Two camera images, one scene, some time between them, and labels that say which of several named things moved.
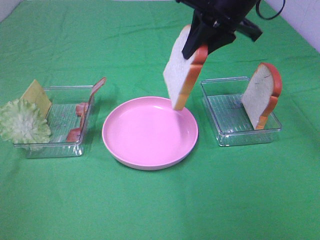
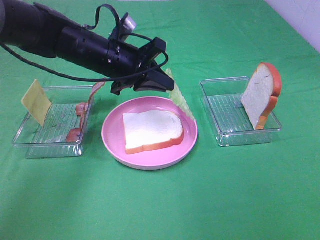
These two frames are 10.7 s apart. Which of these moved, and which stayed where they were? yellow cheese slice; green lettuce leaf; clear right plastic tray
Moved: green lettuce leaf
Stayed: clear right plastic tray; yellow cheese slice
